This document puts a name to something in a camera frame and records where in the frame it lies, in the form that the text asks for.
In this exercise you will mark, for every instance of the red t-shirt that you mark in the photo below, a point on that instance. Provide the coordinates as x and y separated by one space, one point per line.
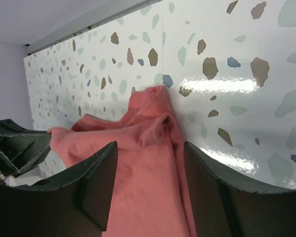
150 195

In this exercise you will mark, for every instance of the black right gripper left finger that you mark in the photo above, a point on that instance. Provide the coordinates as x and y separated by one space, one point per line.
73 203

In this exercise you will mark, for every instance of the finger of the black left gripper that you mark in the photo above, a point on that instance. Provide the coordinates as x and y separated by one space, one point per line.
21 149

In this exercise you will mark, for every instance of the aluminium frame rail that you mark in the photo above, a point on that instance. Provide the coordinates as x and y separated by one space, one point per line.
107 12

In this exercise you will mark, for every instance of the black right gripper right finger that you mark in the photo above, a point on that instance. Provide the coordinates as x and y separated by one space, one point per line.
227 203

